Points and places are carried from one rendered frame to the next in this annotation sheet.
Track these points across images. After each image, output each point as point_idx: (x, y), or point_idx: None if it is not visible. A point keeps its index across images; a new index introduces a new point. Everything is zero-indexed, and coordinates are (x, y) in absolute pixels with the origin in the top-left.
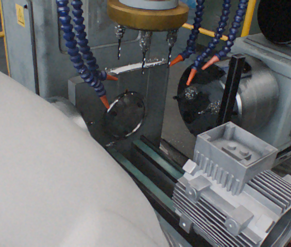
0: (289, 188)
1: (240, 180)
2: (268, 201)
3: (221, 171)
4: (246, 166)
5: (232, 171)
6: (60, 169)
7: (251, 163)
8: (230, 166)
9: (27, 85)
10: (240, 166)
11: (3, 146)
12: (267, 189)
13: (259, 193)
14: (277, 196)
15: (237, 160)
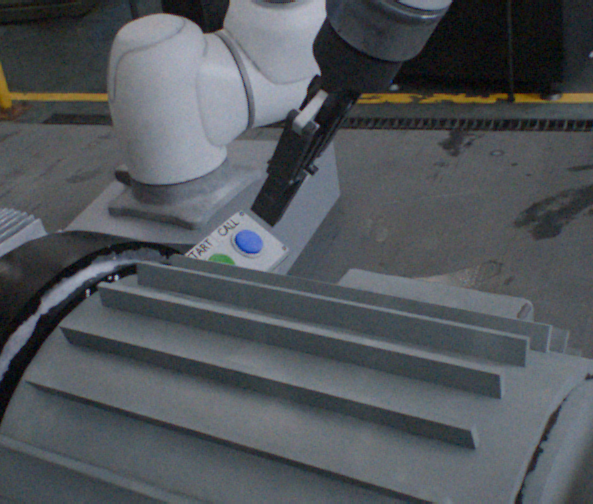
0: None
1: None
2: (24, 232)
3: None
4: None
5: None
6: None
7: None
8: None
9: None
10: None
11: None
12: None
13: (9, 239)
14: (12, 222)
15: None
